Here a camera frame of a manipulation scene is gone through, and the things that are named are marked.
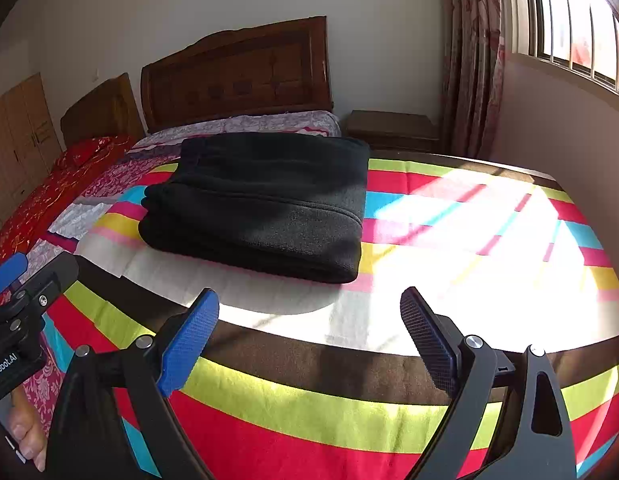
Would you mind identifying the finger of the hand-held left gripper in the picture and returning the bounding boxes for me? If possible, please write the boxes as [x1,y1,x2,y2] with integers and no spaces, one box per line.
[10,251,80,333]
[0,252,29,311]

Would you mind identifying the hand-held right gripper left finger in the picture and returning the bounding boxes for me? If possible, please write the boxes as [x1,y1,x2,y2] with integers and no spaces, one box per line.
[44,287,221,480]

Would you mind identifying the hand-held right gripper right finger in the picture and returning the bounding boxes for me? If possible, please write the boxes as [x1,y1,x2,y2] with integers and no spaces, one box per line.
[399,286,577,480]

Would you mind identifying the black pants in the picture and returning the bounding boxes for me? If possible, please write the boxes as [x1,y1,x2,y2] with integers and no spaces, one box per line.
[138,131,373,285]

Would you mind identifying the person's left hand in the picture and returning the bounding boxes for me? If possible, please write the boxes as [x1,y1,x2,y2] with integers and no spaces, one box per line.
[8,389,49,473]

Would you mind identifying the red patterned bedspread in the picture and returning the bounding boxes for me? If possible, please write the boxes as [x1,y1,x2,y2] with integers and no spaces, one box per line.
[0,135,138,266]

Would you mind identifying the red patterned pillow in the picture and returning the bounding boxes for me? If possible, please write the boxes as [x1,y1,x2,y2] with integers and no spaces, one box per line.
[54,135,135,168]

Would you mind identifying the colourful striped blanket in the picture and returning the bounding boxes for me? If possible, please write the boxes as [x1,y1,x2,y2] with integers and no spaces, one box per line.
[40,150,619,480]

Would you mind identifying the light wooden wardrobe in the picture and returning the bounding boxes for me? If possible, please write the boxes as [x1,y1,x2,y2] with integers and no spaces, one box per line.
[0,72,63,236]

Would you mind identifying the small plain wooden headboard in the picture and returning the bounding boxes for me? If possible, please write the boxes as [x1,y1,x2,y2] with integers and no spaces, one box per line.
[60,72,146,148]

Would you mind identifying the wooden nightstand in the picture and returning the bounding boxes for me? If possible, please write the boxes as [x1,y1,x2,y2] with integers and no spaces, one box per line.
[342,110,443,153]

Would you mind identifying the large carved wooden headboard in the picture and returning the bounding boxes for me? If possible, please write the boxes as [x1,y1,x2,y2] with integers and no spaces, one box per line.
[140,16,335,136]

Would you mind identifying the pink floral curtain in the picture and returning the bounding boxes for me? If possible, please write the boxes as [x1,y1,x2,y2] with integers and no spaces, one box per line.
[442,0,513,161]

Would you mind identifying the barred window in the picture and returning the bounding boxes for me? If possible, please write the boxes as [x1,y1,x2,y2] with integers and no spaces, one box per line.
[509,0,619,106]

